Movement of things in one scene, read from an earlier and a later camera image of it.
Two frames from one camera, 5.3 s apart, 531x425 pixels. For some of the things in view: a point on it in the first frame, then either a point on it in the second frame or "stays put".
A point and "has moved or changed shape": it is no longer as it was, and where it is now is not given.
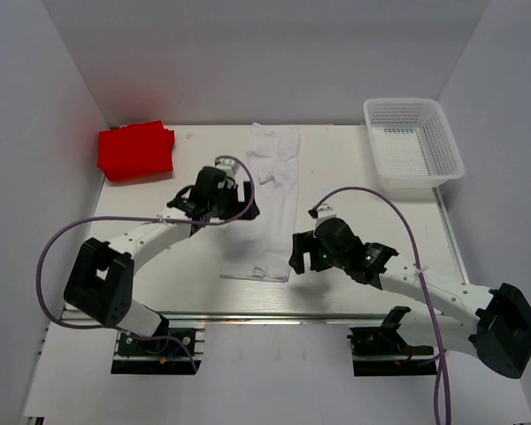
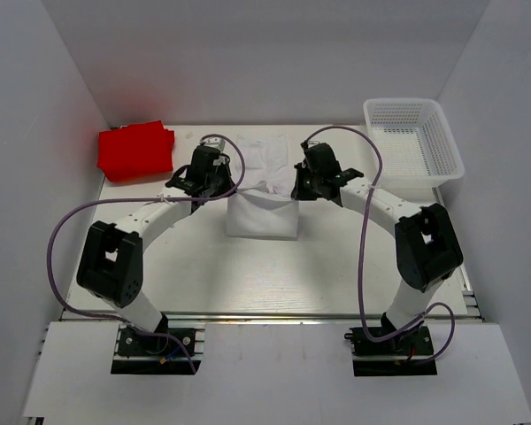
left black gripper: [231, 189] → [225, 168]
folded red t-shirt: [134, 150] stays put
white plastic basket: [412, 143] stays put
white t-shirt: [261, 248] has moved or changed shape
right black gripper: [303, 243] → [300, 193]
